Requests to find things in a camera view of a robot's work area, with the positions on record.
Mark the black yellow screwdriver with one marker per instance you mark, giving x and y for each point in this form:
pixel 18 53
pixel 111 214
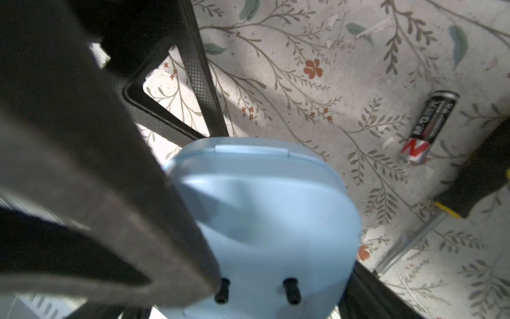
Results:
pixel 485 172

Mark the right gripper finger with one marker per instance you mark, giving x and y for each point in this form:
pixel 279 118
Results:
pixel 366 296

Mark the light blue alarm clock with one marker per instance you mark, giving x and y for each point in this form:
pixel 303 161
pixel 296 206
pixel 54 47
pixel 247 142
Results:
pixel 279 222

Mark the black red AA battery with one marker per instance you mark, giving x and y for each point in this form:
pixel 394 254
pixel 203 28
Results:
pixel 437 110

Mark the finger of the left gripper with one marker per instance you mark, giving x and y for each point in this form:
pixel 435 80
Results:
pixel 72 100
pixel 137 36

